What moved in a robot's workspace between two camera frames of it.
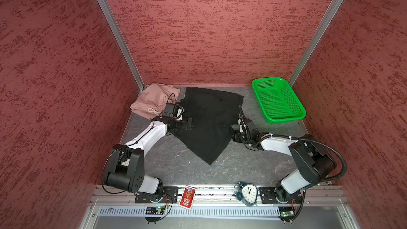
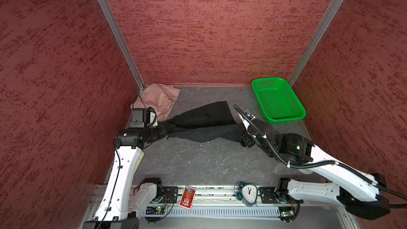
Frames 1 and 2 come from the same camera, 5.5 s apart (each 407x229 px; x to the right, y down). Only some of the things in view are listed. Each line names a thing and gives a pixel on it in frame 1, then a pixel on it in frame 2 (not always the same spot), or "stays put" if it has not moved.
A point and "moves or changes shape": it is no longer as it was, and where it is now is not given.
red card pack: [187, 197] stays put
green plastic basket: [277, 100] stays put
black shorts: [213, 114] moves or changes shape
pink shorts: [151, 101] stays put
